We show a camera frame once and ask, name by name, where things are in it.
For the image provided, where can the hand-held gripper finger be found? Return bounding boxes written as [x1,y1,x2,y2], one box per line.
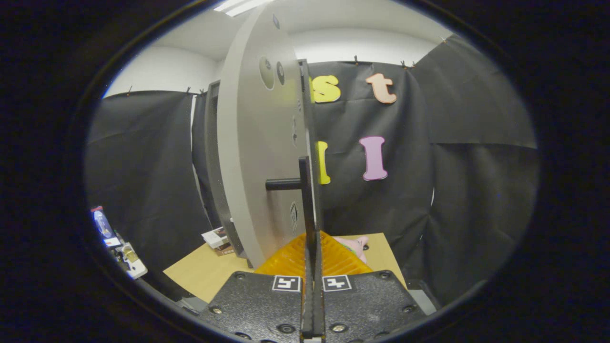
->
[314,231,427,343]
[200,232,314,343]

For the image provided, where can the light grey shoe cabinet door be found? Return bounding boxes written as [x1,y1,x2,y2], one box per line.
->
[217,2,325,270]

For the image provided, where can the pink plush toy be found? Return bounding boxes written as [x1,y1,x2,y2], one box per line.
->
[334,236,370,263]

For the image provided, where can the black backdrop cloth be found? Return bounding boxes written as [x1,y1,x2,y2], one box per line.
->
[86,36,539,305]

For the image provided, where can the wide ceiling light panel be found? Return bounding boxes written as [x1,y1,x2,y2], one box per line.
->
[213,0,275,17]

